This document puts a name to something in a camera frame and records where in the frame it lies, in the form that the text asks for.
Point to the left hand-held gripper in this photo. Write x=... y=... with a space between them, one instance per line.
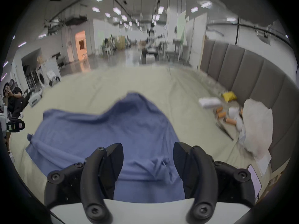
x=14 y=125

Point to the orange cylinder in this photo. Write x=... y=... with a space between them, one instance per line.
x=220 y=110
x=230 y=121
x=222 y=115

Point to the grey padded headboard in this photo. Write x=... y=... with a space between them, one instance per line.
x=252 y=71

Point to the white flat packet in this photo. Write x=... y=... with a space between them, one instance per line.
x=209 y=102

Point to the phone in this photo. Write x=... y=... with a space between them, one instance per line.
x=255 y=178

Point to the white washing machine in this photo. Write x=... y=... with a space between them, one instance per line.
x=45 y=75

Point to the yellow bag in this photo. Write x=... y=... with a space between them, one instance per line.
x=229 y=96

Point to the bed with beige sheet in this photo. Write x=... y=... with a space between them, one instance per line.
x=182 y=97

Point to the white round bundle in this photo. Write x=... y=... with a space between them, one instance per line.
x=234 y=112

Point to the white plastic bag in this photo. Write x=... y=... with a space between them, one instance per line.
x=257 y=125

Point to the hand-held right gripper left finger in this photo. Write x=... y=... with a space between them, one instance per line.
x=93 y=188

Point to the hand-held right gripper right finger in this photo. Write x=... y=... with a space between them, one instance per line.
x=200 y=183

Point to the blue shirt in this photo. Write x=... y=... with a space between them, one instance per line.
x=130 y=134

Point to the dark table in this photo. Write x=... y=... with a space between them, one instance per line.
x=149 y=52

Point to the thin black stick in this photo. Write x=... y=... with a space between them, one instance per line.
x=224 y=131

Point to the white paper sheet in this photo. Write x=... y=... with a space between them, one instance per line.
x=263 y=163

